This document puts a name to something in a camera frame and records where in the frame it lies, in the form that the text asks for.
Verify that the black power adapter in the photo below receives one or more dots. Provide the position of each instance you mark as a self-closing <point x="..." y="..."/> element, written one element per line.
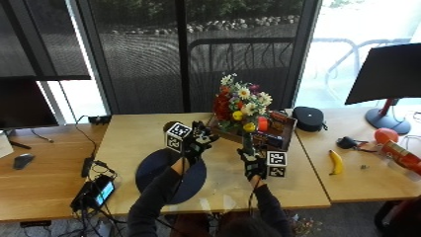
<point x="87" y="166"/>

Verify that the orange cylinder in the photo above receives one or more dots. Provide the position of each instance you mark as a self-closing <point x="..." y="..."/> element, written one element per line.
<point x="262" y="124"/>

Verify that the white paper sheet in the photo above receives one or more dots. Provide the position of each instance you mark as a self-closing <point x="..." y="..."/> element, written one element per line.
<point x="4" y="144"/>

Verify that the person's right hand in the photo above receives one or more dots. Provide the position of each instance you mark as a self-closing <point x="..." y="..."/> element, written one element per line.
<point x="253" y="164"/>

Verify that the white right marker cube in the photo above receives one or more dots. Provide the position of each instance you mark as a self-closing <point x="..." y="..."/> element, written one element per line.
<point x="276" y="163"/>

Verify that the black desk clamp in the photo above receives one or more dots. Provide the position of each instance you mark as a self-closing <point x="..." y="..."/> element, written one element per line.
<point x="99" y="119"/>

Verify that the white marker cube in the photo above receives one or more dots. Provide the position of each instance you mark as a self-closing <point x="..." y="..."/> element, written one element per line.
<point x="276" y="163"/>
<point x="177" y="137"/>

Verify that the yellow banana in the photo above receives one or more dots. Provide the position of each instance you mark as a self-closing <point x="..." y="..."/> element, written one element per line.
<point x="336" y="162"/>

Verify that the colourful artificial flower bouquet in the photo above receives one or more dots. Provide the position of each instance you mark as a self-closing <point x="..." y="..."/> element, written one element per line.
<point x="240" y="106"/>

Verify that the white left marker cube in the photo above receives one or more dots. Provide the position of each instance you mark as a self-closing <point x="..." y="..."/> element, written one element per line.
<point x="177" y="137"/>

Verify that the dark blue round mat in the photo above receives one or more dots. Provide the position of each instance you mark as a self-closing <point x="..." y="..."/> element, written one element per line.
<point x="153" y="171"/>

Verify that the grey computer mouse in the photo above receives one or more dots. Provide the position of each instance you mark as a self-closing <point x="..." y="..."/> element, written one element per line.
<point x="21" y="161"/>

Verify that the wooden box of items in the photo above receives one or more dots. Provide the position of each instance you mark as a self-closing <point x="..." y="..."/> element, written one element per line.
<point x="277" y="133"/>

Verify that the small metal screw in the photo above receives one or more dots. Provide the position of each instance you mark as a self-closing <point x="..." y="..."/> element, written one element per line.
<point x="364" y="167"/>

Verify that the black monitor with red stand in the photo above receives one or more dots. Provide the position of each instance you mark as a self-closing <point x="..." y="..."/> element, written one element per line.
<point x="385" y="74"/>

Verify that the dark red chair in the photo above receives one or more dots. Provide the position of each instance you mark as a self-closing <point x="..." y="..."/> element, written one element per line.
<point x="400" y="217"/>

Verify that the orange ball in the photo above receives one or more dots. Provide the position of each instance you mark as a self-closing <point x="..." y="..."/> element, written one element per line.
<point x="385" y="135"/>

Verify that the person's left hand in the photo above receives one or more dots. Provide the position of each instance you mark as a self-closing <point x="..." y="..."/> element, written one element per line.
<point x="197" y="142"/>

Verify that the black device with screen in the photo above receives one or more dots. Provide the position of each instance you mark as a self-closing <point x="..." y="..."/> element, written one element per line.
<point x="93" y="194"/>

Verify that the black oval case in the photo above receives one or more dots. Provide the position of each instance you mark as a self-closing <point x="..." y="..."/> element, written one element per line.
<point x="308" y="118"/>

